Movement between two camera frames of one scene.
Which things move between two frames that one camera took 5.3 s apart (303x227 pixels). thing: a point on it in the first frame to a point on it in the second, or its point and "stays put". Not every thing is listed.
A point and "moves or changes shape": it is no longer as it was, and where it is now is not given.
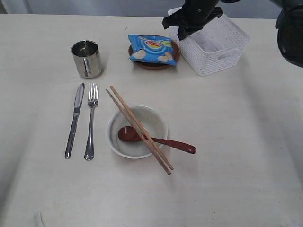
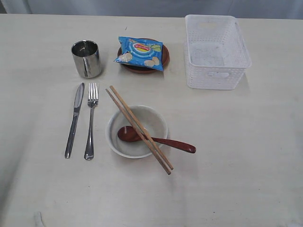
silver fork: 93,99 stays put
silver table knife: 77,108 stays put
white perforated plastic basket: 218,46 moves or changes shape
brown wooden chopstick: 141,127 stays put
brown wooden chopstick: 167,170 stays put
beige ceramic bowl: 152,122 stays put
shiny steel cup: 87,55 stays put
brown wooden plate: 176,51 to 145,70
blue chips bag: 151,48 moves or changes shape
